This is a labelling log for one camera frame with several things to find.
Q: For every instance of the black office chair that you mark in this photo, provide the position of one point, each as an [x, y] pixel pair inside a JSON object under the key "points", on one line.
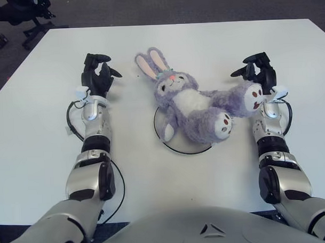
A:
{"points": [[11, 12]]}

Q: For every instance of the white plate with black rim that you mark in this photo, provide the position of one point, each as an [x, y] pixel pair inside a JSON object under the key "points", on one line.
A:
{"points": [[184, 148]]}

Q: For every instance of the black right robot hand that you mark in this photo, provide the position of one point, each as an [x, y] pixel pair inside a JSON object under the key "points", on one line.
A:
{"points": [[267, 75]]}

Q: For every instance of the purple plush bunny doll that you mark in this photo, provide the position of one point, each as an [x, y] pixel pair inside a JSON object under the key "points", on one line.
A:
{"points": [[194, 104]]}

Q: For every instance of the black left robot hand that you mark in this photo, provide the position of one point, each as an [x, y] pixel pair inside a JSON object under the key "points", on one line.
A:
{"points": [[97, 81]]}

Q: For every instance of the silver robot torso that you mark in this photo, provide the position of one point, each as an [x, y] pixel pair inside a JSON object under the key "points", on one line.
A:
{"points": [[203, 232]]}

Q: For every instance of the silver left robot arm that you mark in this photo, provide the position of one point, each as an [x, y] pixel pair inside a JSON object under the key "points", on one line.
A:
{"points": [[91, 145]]}

